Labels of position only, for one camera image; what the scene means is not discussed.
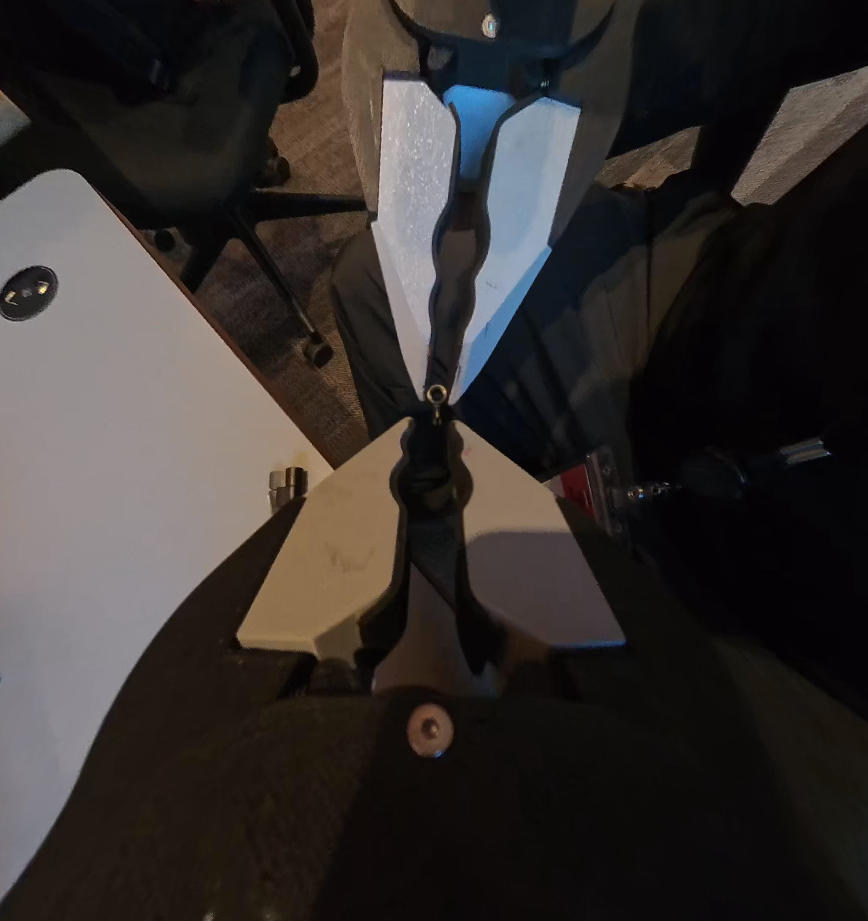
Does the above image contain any black badge reel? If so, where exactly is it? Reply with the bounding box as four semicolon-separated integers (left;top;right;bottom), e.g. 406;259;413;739
624;435;834;505

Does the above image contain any grey desk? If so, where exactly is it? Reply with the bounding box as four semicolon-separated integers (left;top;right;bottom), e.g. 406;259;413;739
0;169;334;911

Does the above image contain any person's dark clothing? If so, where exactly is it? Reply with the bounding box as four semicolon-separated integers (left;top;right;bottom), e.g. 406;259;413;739
329;180;868;720

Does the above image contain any black office chair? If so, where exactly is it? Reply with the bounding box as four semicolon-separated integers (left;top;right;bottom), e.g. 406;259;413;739
0;0;370;369

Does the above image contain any black round desk grommet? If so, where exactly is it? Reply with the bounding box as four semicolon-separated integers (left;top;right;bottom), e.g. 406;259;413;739
0;265;59;322

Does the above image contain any small metal cylinder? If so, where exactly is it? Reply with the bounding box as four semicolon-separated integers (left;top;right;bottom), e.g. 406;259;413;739
267;466;313;515

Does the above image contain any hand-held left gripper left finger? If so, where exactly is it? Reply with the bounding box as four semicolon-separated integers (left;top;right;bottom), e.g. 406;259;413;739
236;416;417;661

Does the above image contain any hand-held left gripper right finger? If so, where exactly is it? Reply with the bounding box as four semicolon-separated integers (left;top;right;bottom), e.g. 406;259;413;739
445;419;627;673

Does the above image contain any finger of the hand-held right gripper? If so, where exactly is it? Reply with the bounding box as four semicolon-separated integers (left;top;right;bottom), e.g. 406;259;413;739
456;95;584;401
371;72;464;390

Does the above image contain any badge card holder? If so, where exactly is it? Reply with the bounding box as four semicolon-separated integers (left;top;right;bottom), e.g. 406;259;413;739
545;446;633;539

